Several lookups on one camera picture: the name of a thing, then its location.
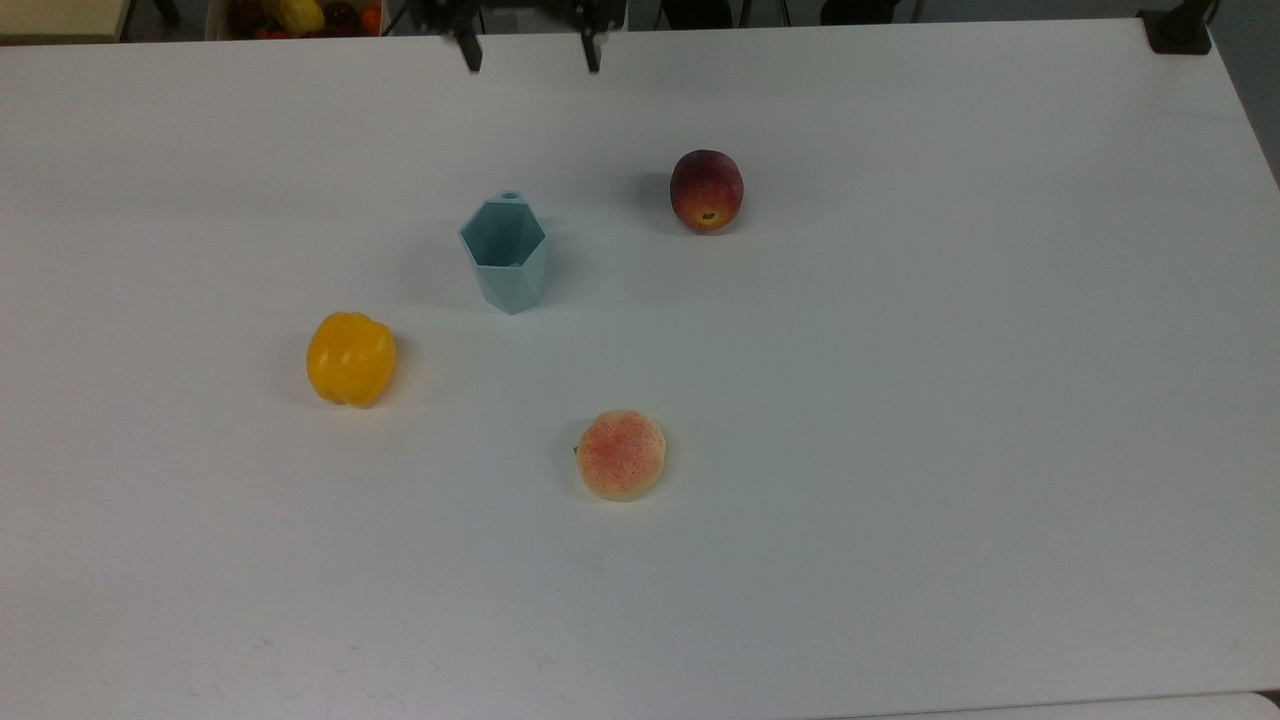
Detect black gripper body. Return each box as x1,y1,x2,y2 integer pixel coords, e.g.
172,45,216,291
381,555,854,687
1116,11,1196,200
405,0,627,32

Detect light blue faceted mug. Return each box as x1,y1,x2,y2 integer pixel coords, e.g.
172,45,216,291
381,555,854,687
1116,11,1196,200
458,190,551,316

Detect black chair base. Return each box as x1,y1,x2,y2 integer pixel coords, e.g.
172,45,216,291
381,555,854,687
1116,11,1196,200
659,0,737,30
820,0,902,27

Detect yellow fruit in bin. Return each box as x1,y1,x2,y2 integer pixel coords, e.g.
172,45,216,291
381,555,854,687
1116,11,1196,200
275,0,327,37

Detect red apple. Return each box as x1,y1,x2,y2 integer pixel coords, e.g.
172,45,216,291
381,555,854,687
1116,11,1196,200
669,149,745,234

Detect white fruit bin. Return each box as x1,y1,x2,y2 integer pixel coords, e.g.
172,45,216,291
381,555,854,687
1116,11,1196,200
207,0,387,41

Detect yellow bell pepper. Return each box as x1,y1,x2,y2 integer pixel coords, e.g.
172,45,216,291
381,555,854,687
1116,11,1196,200
306,312,398,409

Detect beige board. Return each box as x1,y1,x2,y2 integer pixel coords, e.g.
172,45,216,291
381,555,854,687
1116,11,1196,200
0,0,137,44

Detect pink yellow peach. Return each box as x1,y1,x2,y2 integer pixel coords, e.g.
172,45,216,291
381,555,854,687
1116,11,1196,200
575,409,667,502

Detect black stand base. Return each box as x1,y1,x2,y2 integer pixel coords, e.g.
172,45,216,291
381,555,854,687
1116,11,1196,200
1140,0,1217,56

